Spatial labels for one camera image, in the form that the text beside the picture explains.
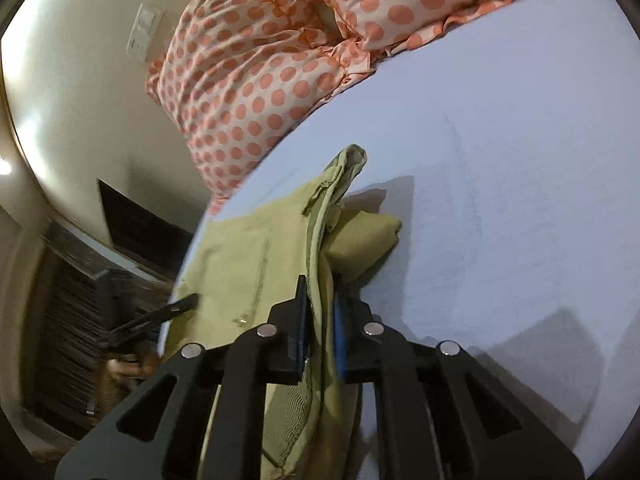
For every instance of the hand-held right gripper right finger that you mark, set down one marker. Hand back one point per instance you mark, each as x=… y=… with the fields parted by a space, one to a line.
x=341 y=342

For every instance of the dark wooden cabinet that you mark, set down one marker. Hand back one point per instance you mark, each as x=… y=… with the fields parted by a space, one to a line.
x=65 y=320

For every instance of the small polka dot pillow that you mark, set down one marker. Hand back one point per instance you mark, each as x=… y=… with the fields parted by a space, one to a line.
x=410 y=0

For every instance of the large polka dot pillow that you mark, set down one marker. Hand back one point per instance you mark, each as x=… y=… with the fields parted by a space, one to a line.
x=250 y=85

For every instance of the white bed sheet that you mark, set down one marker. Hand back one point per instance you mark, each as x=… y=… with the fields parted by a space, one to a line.
x=475 y=185

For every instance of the olive green pants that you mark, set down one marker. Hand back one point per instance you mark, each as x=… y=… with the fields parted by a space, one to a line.
x=240 y=280

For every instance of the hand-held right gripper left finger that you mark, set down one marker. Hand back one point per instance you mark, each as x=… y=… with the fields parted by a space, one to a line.
x=301 y=327

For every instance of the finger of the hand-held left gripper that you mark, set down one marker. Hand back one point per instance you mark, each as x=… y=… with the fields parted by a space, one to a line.
x=172 y=308

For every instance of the person's left hand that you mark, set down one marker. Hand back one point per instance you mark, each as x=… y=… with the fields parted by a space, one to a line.
x=131 y=366

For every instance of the white wall switch plate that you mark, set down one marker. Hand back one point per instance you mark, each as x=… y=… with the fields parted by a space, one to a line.
x=145 y=31

